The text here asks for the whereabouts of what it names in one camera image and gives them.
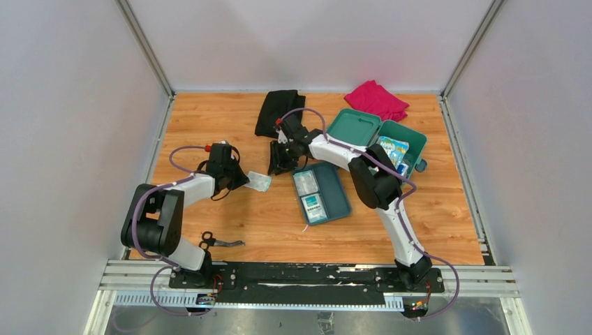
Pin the black metal base rail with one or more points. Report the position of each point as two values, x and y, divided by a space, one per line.
298 287

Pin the black folded cloth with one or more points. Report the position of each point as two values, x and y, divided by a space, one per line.
275 105

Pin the light blue mask packet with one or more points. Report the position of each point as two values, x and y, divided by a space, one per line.
395 149

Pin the black handled scissors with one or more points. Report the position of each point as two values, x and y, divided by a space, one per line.
217 242

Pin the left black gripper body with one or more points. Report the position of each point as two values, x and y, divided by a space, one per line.
234 176

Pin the pink folded cloth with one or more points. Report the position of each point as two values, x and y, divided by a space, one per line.
373 98

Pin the small white blue bottle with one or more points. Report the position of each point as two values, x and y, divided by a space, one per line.
403 169

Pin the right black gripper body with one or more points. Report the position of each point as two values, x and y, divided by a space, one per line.
285 155

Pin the teal white sachet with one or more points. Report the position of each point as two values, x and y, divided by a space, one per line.
314 209

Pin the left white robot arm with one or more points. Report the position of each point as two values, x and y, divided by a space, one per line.
153 224

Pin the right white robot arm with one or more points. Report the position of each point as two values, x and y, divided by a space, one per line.
377 184

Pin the dark teal divided tray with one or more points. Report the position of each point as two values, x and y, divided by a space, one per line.
331 190

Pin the teal medicine box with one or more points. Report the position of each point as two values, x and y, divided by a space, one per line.
363 129

